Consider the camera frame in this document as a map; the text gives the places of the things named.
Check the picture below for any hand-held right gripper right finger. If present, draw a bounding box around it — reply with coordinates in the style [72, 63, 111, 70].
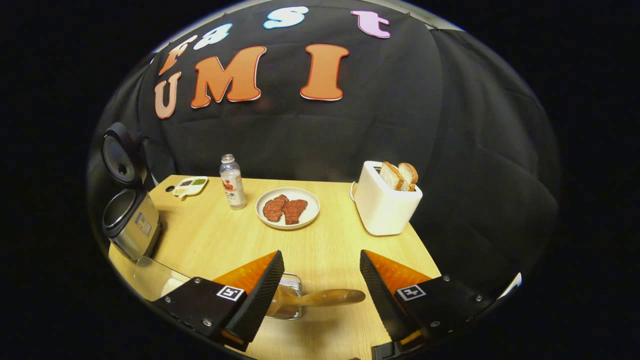
[359, 249, 496, 353]

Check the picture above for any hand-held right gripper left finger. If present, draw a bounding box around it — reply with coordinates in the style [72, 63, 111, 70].
[152, 250, 286, 352]

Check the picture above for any metal chopstick holder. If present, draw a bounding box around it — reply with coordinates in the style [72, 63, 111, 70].
[267, 272, 303, 321]

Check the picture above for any wooden spoon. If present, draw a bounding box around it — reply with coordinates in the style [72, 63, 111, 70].
[267, 288, 367, 317]

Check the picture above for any black and silver rice cooker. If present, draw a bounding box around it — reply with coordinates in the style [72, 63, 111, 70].
[101, 121, 163, 262]

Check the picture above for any white toaster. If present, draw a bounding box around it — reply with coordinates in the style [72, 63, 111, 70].
[350, 160, 423, 237]

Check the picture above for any red meat slice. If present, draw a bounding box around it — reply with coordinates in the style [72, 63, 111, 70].
[262, 194, 290, 223]
[282, 199, 309, 225]

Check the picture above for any white round plate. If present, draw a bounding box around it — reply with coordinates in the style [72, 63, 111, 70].
[255, 187, 321, 231]

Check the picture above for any clear plastic drink bottle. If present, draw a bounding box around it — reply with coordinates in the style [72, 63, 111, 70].
[219, 153, 247, 210]

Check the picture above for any toast slice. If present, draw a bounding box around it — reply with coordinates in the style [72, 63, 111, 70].
[379, 161, 405, 192]
[398, 162, 419, 192]

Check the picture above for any white divided grain dish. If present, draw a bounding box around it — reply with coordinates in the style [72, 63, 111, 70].
[172, 176, 209, 200]

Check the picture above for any black backdrop cloth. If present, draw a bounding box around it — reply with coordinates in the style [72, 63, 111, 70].
[87, 0, 561, 301]

